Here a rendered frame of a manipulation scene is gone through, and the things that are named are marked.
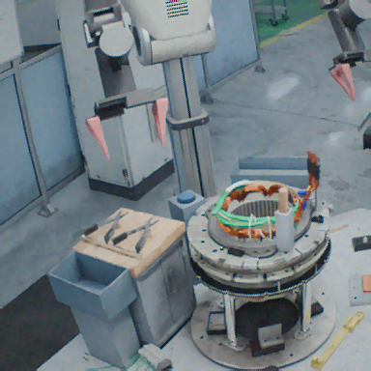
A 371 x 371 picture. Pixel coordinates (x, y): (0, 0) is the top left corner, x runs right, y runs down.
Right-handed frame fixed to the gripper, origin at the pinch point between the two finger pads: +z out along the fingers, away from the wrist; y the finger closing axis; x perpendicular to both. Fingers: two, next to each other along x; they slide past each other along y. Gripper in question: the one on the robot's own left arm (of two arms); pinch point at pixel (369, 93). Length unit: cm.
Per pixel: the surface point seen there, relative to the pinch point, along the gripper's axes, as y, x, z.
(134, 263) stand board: -53, 26, 21
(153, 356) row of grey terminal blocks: -56, 33, 46
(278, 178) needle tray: -10.2, 43.5, 12.4
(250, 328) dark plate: -29, 37, 47
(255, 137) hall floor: 81, 308, -16
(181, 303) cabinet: -44, 44, 36
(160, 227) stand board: -44, 36, 16
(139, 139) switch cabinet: -10, 255, -30
